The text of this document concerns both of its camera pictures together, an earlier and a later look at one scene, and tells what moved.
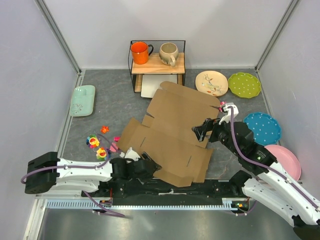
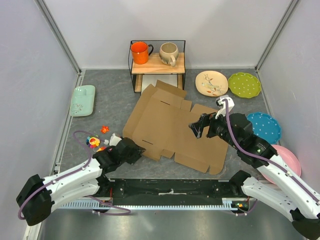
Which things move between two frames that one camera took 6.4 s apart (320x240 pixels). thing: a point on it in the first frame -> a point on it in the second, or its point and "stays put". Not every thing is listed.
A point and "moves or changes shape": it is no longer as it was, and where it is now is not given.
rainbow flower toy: (92, 141) stays put
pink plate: (290, 165) stays put
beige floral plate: (213, 82) stays put
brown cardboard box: (165, 133) moves or changes shape
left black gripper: (145, 156) -> (136, 152)
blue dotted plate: (266, 128) stays put
